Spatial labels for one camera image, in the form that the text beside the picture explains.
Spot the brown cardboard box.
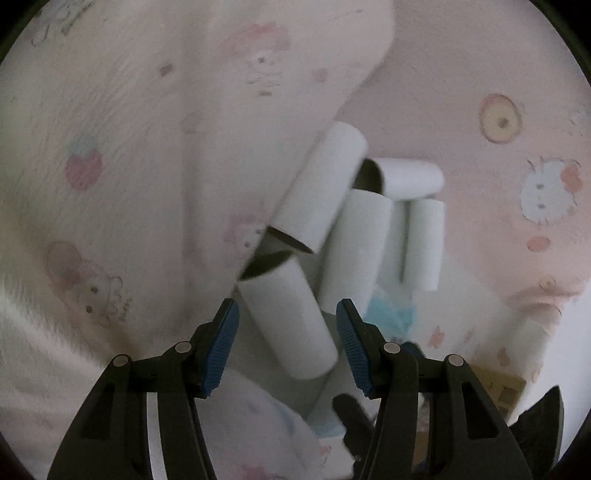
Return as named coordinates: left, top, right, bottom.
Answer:
left=471, top=364, right=527, bottom=416

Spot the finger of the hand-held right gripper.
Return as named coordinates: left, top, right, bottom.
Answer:
left=332, top=393, right=376, bottom=459
left=401, top=342, right=428, bottom=367

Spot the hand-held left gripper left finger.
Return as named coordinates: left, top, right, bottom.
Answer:
left=46, top=298, right=242, bottom=480

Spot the pink printed blanket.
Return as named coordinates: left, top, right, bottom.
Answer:
left=323, top=0, right=591, bottom=430

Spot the pink printed pillow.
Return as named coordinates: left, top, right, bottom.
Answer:
left=0, top=0, right=398, bottom=462

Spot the white hollow paper roll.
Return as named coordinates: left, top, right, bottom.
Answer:
left=235, top=253, right=340, bottom=380

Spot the light blue soft packet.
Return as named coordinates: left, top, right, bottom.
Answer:
left=365, top=286, right=416, bottom=342

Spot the pile of white paper rolls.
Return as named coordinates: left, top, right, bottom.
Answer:
left=265, top=121, right=446, bottom=418

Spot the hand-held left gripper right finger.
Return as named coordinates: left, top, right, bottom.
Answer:
left=335, top=299, right=536, bottom=480

